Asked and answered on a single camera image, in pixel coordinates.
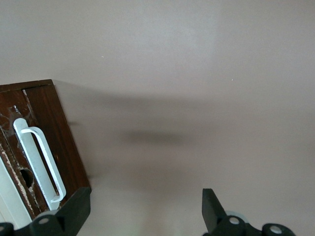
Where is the white drawer handle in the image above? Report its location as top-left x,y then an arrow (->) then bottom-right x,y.
12,118 -> 67,204

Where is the dark wooden drawer cabinet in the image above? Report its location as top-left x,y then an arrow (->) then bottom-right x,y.
0,79 -> 92,222

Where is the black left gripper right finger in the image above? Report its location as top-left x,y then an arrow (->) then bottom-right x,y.
202,188 -> 296,236

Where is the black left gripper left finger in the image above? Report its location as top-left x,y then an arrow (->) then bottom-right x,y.
0,186 -> 92,236

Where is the clear adhesive tape patch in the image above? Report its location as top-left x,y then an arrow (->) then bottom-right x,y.
4,105 -> 34,138

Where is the cream plastic storage box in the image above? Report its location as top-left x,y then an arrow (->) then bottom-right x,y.
0,157 -> 32,226

